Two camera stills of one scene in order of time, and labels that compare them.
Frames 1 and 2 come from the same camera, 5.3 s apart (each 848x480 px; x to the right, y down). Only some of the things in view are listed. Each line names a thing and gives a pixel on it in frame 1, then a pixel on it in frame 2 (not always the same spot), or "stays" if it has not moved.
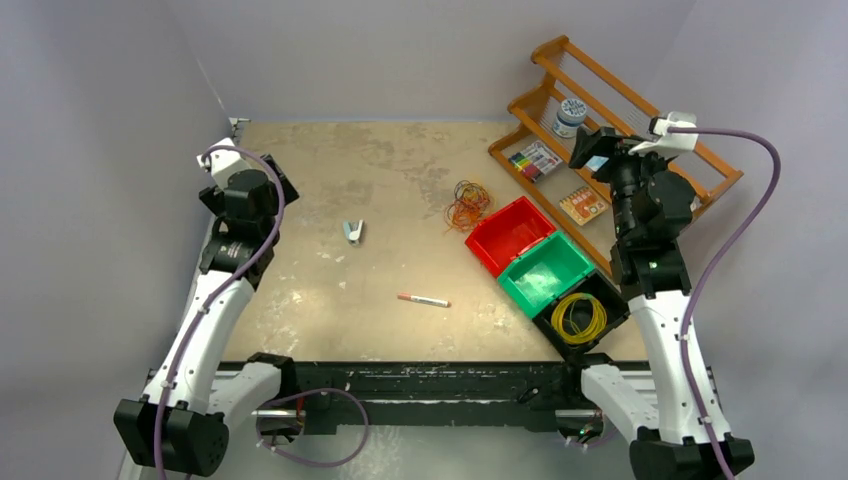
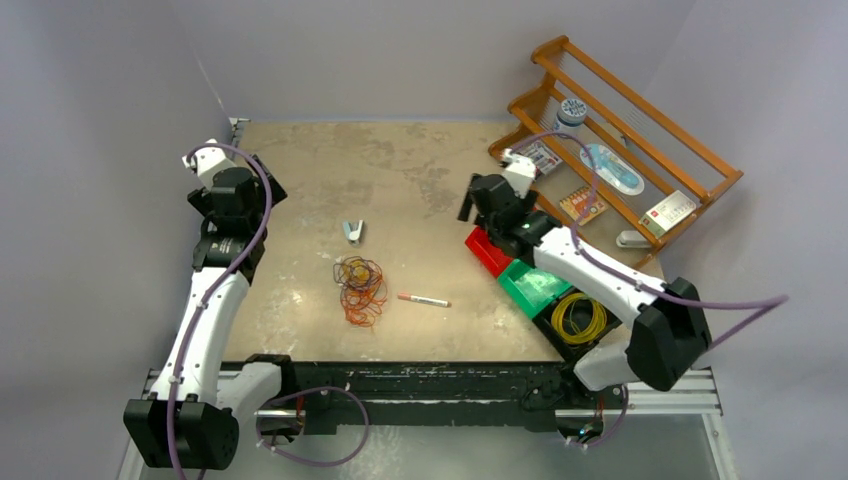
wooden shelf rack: (577, 94) stays
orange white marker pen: (427, 300) stays
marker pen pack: (535, 159) stays
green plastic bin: (541, 275) stays
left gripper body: (288, 195) → (276, 195)
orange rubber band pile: (470, 202) → (363, 292)
